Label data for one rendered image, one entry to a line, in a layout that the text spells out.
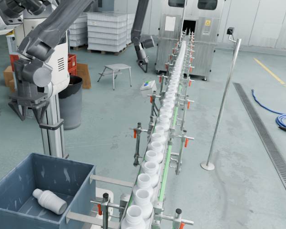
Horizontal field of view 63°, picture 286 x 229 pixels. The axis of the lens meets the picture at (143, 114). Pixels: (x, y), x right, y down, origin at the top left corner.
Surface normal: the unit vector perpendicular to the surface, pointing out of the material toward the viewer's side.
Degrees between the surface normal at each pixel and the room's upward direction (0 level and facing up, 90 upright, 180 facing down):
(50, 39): 107
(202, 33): 90
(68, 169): 90
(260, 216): 0
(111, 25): 90
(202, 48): 90
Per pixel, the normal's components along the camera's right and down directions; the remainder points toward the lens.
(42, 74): 0.79, 0.33
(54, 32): 0.58, 0.63
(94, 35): -0.16, 0.43
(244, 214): 0.07, -0.90
